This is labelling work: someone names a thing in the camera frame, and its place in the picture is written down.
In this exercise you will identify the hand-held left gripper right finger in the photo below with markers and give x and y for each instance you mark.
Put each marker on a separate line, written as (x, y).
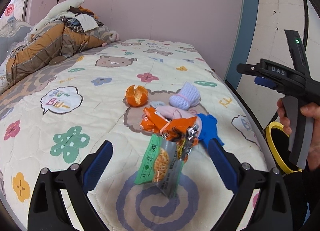
(223, 168)

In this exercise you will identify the grey tufted headboard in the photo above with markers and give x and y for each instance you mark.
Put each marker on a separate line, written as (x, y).
(12, 36)

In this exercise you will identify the frosted window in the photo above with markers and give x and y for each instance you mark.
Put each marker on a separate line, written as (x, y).
(17, 3)

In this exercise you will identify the orange foil-lined wrapper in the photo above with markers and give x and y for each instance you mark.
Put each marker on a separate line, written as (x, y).
(180, 133)

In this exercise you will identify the person's right hand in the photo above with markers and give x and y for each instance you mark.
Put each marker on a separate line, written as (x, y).
(315, 133)

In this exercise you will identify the yellow-rimmed black bin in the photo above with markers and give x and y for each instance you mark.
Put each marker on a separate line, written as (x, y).
(268, 137)

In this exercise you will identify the lavender sock bundle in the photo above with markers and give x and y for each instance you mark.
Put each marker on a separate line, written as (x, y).
(185, 96)

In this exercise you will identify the orange checked quilt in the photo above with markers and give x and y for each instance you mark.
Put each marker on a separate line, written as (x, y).
(50, 43)

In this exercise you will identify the grey patterned bed sheet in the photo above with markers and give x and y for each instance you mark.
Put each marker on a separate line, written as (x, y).
(25, 83)

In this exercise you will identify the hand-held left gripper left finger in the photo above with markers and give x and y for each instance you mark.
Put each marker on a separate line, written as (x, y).
(97, 166)

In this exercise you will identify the pile of clothes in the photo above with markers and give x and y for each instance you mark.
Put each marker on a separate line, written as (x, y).
(85, 20)

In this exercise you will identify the blue glove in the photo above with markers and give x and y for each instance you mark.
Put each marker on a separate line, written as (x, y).
(208, 127)

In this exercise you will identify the floral pillow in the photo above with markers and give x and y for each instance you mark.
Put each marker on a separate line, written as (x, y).
(5, 81)

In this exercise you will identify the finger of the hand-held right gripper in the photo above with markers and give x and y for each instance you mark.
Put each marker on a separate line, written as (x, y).
(250, 68)
(265, 81)

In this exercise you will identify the pink cloth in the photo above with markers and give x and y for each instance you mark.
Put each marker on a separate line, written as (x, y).
(175, 112)

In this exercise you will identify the orange snack wrapper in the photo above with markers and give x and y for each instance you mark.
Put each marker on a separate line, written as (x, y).
(152, 121)

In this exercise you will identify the green and grey snack packet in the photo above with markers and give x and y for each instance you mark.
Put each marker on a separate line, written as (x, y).
(157, 168)

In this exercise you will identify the small white pink plush toy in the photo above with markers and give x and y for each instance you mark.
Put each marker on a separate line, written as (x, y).
(113, 36)

